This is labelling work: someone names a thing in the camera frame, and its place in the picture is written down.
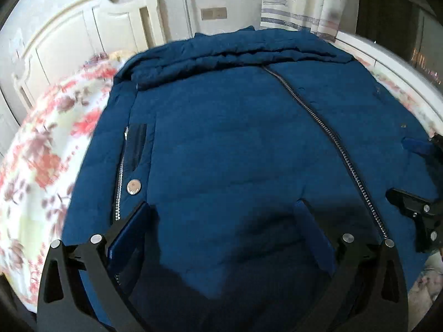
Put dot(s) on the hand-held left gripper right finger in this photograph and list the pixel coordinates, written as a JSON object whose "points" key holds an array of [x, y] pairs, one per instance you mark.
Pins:
{"points": [[311, 230]]}

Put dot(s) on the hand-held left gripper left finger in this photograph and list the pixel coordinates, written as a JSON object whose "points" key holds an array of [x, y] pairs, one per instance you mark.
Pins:
{"points": [[128, 228]]}

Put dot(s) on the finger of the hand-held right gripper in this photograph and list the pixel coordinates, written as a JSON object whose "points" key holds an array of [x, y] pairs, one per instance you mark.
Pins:
{"points": [[429, 221], [418, 146]]}

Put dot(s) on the dark blue puffer jacket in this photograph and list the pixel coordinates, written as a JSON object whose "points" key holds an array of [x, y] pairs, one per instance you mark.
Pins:
{"points": [[225, 128]]}

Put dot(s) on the floral checked blanket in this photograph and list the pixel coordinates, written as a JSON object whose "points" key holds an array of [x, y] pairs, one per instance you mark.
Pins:
{"points": [[45, 152]]}

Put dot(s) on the dark window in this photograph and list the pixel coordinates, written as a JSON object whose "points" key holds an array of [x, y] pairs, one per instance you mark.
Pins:
{"points": [[391, 7]]}

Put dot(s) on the sailboat print curtain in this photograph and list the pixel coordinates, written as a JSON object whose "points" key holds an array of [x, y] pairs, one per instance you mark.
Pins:
{"points": [[304, 0]]}

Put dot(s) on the white wooden bed headboard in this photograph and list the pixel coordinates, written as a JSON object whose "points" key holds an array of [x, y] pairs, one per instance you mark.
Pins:
{"points": [[69, 41]]}

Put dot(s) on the white pole lamp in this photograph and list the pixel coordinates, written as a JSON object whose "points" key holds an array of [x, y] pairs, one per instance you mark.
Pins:
{"points": [[188, 13]]}

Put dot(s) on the beige wall socket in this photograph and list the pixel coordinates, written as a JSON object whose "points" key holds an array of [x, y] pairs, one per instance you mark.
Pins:
{"points": [[214, 13]]}

